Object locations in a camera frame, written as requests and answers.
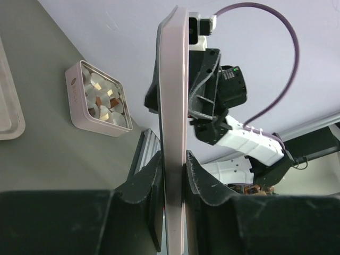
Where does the pink chocolate tin box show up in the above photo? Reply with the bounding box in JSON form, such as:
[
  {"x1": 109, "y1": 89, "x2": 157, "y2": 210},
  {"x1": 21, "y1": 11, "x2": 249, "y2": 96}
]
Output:
[{"x1": 65, "y1": 60, "x2": 133, "y2": 137}]

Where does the small plain metal tray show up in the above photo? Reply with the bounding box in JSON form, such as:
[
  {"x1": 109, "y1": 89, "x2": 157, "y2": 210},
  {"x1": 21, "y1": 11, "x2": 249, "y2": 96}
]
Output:
[{"x1": 155, "y1": 6, "x2": 189, "y2": 254}]

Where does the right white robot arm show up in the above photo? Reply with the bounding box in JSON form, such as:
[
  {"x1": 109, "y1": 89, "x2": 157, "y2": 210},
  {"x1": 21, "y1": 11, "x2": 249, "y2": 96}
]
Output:
[{"x1": 144, "y1": 8, "x2": 293, "y2": 187}]

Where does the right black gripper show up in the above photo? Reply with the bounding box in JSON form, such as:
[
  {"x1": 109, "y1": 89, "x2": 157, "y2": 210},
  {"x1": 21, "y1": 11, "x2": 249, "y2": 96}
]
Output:
[{"x1": 144, "y1": 48, "x2": 247, "y2": 120}]

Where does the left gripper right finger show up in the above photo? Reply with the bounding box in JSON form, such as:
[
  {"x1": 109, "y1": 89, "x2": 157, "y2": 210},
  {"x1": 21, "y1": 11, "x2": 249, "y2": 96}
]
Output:
[{"x1": 185, "y1": 151, "x2": 339, "y2": 254}]

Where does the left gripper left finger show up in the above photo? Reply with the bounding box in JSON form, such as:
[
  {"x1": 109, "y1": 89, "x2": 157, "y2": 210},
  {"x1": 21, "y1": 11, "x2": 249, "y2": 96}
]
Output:
[{"x1": 1, "y1": 152, "x2": 164, "y2": 254}]

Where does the large stepped metal tray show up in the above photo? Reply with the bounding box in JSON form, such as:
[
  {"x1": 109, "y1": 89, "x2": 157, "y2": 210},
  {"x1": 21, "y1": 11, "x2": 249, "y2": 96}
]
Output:
[{"x1": 1, "y1": 41, "x2": 26, "y2": 140}]

